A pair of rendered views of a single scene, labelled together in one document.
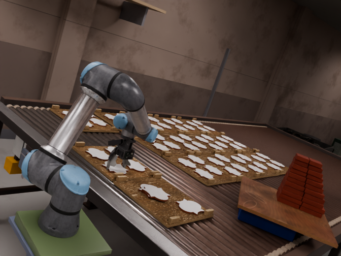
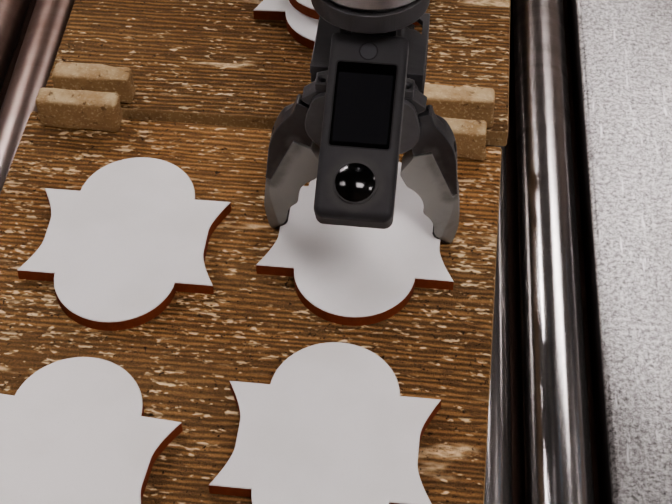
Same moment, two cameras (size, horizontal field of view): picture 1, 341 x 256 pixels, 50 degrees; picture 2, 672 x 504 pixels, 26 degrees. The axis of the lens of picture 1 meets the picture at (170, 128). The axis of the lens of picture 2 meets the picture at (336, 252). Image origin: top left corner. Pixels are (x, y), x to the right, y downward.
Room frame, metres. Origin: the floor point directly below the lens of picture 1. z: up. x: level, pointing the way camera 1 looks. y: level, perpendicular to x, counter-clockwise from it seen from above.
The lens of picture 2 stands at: (2.28, 0.76, 1.66)
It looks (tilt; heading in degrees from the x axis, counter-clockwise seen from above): 48 degrees down; 236
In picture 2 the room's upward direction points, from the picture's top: straight up
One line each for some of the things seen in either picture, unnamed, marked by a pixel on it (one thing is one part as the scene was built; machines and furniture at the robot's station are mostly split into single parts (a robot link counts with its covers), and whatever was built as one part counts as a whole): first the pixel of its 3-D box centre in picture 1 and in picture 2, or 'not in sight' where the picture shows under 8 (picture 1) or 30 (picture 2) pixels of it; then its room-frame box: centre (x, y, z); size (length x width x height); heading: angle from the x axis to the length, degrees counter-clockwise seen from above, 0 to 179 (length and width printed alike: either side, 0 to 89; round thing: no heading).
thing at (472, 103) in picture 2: (121, 178); (454, 105); (1.76, 0.15, 0.95); 0.06 x 0.02 x 0.03; 140
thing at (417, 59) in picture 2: (125, 147); (369, 50); (1.87, 0.19, 1.08); 0.09 x 0.08 x 0.12; 49
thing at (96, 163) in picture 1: (115, 161); (218, 352); (2.01, 0.24, 0.93); 0.41 x 0.35 x 0.02; 49
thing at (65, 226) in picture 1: (62, 214); not in sight; (1.24, 0.28, 0.95); 0.15 x 0.15 x 0.10
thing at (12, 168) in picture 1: (16, 153); not in sight; (2.09, 0.84, 0.74); 0.09 x 0.08 x 0.24; 52
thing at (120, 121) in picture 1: (126, 122); not in sight; (1.77, 0.21, 1.24); 0.11 x 0.11 x 0.08; 72
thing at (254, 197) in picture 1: (283, 206); not in sight; (1.92, -0.73, 1.03); 0.50 x 0.50 x 0.02; 80
